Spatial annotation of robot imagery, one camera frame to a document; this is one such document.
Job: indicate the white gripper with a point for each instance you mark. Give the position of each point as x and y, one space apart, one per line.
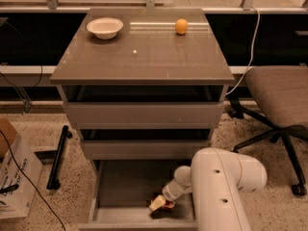
168 192

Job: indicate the grey top drawer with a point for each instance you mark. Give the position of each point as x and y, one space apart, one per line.
143 116

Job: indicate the black metal bar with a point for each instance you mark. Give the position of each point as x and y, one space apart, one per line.
53 181

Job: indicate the brown cardboard box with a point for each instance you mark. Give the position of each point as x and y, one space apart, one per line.
8 134

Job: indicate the white paper bowl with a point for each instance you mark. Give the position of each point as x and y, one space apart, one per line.
105 27

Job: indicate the grey drawer cabinet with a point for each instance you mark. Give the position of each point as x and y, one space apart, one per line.
146 62

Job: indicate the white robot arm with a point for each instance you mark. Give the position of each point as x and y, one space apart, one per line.
214 178

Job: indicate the grey open bottom drawer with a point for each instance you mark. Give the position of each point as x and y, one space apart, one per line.
123 192

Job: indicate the red coke can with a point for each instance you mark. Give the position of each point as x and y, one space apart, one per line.
168 205

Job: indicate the white cardboard box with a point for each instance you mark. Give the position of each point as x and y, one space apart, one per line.
22 168

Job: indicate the grey middle drawer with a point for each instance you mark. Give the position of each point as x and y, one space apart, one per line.
141 150

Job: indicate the orange fruit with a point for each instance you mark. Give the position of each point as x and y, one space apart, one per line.
181 26

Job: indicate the grey office chair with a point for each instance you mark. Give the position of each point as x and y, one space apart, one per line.
281 93

